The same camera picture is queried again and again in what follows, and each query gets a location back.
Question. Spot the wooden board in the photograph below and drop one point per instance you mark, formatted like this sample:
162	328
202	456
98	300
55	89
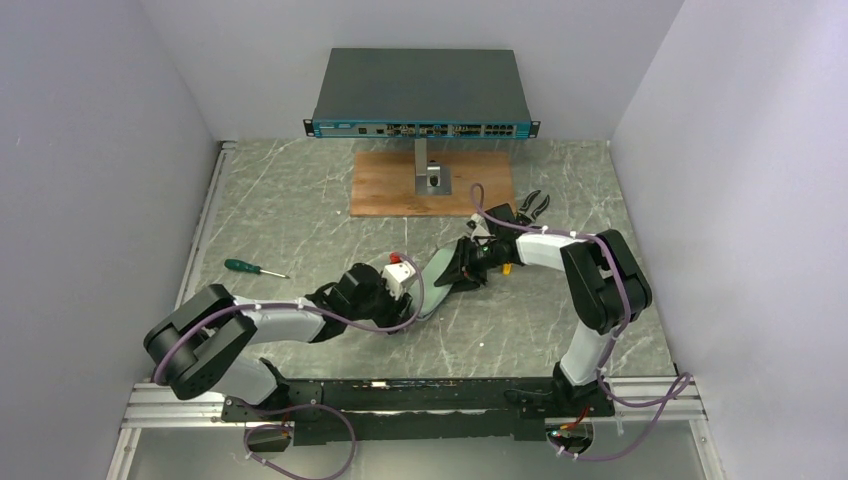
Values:
384	184

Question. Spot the metal bracket stand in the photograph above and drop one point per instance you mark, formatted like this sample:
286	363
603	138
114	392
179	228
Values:
431	177

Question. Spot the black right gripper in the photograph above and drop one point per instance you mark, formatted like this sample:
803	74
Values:
470	263

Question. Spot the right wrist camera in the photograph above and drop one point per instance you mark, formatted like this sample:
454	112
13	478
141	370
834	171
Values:
478	229

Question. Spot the network switch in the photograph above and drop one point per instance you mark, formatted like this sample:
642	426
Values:
422	93

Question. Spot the black handled pliers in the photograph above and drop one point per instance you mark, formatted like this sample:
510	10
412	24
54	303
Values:
533	205

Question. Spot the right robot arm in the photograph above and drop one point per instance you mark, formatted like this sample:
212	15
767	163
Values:
607	286

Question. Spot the green handled screwdriver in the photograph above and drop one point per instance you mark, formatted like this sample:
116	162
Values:
242	266

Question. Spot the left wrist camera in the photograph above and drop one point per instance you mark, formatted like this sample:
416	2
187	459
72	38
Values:
398	275

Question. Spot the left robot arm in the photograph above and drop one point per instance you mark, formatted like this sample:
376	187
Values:
198	347

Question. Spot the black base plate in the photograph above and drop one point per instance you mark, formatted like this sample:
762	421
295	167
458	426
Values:
323	411

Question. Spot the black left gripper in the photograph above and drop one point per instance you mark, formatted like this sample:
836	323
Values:
403	312

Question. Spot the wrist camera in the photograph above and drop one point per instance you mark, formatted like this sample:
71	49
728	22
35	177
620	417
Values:
398	275
478	229

